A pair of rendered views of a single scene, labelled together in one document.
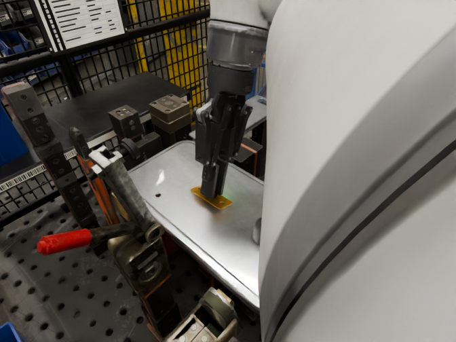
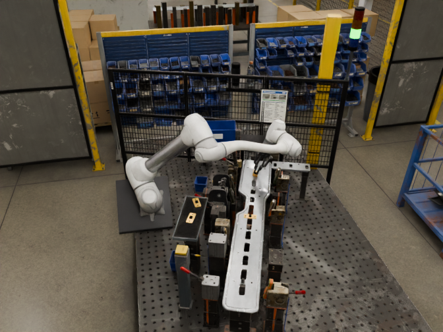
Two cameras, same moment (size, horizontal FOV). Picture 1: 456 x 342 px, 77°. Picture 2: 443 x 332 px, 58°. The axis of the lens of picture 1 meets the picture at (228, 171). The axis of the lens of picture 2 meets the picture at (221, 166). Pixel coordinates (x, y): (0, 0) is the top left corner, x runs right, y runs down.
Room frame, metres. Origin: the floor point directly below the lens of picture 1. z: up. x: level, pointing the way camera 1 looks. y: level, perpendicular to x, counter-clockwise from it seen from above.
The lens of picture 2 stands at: (-1.19, -1.81, 2.72)
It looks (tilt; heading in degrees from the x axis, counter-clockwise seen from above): 34 degrees down; 56
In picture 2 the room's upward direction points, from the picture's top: straight up
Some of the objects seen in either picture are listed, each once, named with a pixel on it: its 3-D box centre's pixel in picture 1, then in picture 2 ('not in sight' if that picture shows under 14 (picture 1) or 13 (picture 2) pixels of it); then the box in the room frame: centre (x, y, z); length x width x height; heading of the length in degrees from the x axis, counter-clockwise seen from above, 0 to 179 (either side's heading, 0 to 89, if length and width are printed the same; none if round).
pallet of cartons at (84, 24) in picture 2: not in sight; (95, 49); (0.86, 4.95, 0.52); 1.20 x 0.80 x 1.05; 64
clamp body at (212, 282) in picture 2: not in sight; (210, 302); (-0.46, -0.64, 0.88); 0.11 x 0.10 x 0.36; 138
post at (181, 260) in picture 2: not in sight; (184, 279); (-0.51, -0.45, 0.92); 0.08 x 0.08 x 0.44; 48
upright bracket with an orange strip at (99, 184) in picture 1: (119, 235); not in sight; (0.33, 0.21, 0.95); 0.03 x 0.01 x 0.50; 48
